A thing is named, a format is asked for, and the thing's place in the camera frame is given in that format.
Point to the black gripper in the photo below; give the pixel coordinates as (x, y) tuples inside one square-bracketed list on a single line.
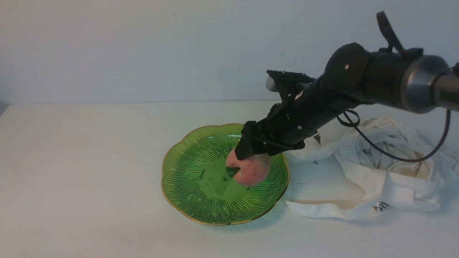
[(289, 123)]

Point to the pink peach fruit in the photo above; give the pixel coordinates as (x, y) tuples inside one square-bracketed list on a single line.
[(253, 170)]

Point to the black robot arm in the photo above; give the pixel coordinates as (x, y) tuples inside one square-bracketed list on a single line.
[(406, 79)]

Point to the white cloth tote bag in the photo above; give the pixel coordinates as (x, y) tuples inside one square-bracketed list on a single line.
[(341, 176)]

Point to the green ribbed glass plate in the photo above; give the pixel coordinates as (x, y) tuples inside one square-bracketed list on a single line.
[(196, 183)]

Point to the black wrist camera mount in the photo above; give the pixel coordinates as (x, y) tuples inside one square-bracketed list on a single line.
[(286, 83)]

